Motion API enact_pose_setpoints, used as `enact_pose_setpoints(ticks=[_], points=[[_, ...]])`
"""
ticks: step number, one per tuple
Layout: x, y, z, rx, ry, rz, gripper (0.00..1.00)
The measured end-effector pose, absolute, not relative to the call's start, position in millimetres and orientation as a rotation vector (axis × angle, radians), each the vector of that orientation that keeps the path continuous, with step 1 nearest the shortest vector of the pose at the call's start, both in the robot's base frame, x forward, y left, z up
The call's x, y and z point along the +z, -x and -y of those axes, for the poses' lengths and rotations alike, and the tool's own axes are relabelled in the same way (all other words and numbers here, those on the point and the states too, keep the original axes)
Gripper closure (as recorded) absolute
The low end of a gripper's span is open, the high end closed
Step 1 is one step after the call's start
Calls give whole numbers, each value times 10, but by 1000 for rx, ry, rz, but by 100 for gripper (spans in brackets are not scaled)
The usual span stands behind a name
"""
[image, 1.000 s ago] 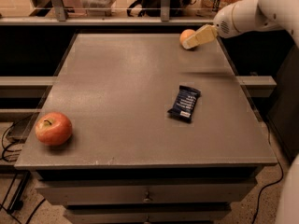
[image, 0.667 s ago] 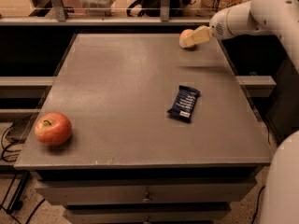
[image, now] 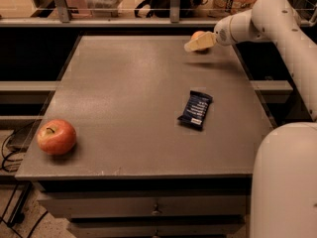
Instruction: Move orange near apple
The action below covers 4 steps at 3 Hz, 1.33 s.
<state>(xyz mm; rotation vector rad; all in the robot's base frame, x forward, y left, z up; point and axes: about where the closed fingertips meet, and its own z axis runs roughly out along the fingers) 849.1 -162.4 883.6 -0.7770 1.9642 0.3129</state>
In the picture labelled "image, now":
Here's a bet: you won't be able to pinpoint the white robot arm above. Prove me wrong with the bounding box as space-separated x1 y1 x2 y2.
184 0 317 238

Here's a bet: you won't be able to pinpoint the black bag on shelf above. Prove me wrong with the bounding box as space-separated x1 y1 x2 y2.
134 0 207 18

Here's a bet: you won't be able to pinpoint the dark blue snack bar wrapper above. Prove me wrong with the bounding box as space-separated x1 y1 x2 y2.
177 90 213 130

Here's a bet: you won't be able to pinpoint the orange fruit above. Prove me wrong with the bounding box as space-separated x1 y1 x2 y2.
191 31 208 52

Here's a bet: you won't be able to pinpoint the black cables at left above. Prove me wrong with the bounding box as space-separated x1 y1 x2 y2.
0 122 50 238

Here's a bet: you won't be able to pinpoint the clear plastic container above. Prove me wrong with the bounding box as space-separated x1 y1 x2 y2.
85 0 122 18

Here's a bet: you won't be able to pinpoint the red apple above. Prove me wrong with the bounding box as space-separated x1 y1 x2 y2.
37 119 76 155

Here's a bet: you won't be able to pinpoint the grey drawer cabinet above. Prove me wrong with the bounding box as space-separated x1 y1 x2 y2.
17 36 288 238

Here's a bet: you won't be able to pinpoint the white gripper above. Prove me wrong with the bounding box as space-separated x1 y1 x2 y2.
184 16 237 52

